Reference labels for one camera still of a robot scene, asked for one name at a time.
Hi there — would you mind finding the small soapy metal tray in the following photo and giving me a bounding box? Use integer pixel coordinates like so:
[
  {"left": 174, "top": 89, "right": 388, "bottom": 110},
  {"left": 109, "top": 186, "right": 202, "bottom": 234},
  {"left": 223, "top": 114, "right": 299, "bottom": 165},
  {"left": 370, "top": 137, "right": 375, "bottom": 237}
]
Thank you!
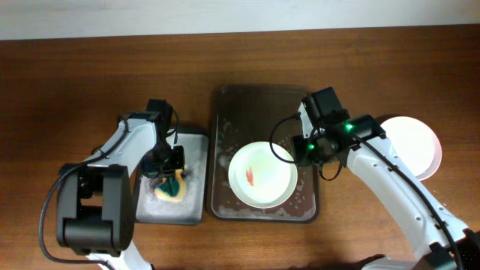
[{"left": 133, "top": 129, "right": 209, "bottom": 225}]

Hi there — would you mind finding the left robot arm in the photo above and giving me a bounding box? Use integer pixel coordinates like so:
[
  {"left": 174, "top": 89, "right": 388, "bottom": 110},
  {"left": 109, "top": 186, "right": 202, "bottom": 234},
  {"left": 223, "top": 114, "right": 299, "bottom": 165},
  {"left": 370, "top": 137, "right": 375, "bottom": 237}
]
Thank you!
[{"left": 55, "top": 109, "right": 185, "bottom": 269}]

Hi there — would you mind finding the white plate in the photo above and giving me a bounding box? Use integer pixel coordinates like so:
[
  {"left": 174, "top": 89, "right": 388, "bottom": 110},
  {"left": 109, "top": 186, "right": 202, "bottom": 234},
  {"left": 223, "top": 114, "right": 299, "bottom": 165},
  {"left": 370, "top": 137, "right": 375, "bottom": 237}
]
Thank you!
[
  {"left": 228, "top": 141, "right": 298, "bottom": 209},
  {"left": 381, "top": 116, "right": 443, "bottom": 181}
]

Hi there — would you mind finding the green yellow sponge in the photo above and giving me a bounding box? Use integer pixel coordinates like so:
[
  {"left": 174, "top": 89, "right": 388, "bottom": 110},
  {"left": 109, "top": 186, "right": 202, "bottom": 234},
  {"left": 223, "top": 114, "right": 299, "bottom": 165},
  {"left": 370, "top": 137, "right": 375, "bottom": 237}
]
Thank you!
[{"left": 154, "top": 169, "right": 187, "bottom": 203}]

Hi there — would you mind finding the white plate top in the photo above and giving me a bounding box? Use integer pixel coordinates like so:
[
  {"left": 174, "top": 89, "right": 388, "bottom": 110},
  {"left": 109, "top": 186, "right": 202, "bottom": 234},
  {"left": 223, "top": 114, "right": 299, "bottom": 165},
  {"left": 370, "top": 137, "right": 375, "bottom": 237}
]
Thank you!
[{"left": 228, "top": 141, "right": 298, "bottom": 209}]

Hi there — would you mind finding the large brown tray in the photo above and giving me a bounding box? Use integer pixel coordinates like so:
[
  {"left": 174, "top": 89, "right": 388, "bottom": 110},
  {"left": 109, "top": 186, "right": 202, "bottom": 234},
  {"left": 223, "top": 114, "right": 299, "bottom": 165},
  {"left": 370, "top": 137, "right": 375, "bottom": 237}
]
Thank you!
[{"left": 206, "top": 85, "right": 321, "bottom": 224}]

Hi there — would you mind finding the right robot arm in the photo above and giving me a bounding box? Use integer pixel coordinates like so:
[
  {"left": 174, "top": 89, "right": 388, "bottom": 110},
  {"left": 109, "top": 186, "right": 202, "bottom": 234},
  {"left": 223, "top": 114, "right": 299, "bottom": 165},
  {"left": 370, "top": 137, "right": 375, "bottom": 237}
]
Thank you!
[{"left": 292, "top": 87, "right": 479, "bottom": 269}]

